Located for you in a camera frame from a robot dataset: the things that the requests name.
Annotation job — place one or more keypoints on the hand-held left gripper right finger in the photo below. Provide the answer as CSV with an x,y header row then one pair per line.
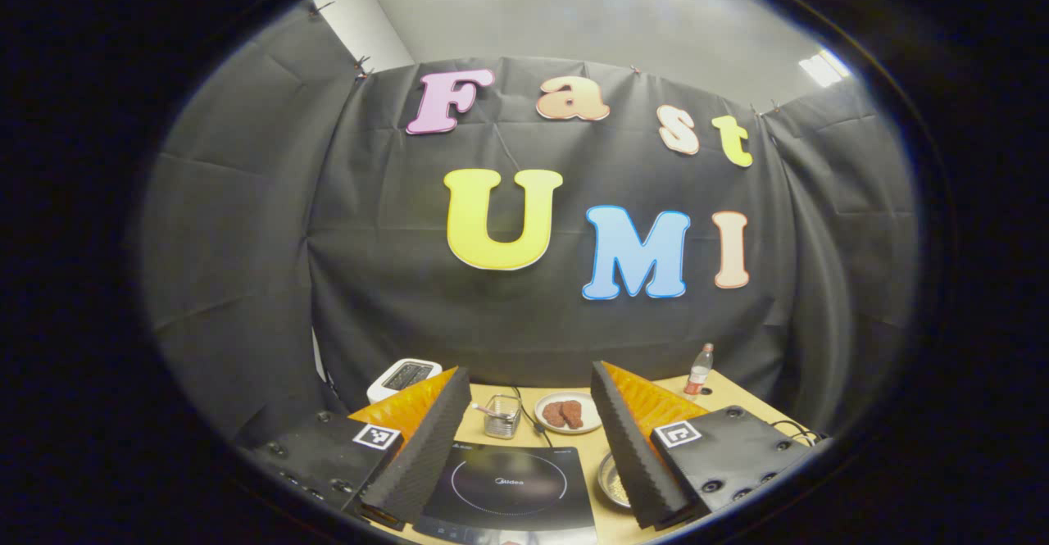
x,y
631,455

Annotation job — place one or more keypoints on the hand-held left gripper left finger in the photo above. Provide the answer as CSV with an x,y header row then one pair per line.
x,y
426,455

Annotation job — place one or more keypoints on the black induction cooktop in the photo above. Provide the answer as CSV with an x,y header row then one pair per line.
x,y
508,488

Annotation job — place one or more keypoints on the round white plate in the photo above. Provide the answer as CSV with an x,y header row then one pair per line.
x,y
592,414

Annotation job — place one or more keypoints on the brown meat piece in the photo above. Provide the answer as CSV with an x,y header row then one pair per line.
x,y
553,415
573,414

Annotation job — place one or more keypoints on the white toaster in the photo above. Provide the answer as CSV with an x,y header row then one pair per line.
x,y
401,377

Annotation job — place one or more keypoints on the clear plastic water bottle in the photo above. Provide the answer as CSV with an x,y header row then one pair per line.
x,y
698,373

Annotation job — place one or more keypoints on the small ceiling light panel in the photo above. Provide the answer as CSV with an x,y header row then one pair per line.
x,y
824,68

